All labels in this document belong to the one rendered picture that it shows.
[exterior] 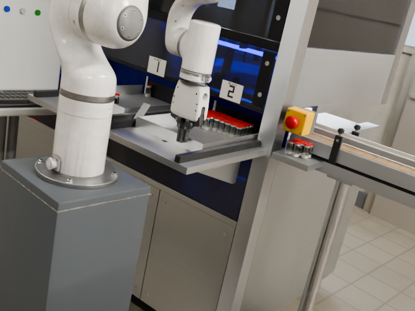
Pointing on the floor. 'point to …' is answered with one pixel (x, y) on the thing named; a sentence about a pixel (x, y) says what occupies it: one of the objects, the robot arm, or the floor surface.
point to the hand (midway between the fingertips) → (183, 135)
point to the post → (259, 208)
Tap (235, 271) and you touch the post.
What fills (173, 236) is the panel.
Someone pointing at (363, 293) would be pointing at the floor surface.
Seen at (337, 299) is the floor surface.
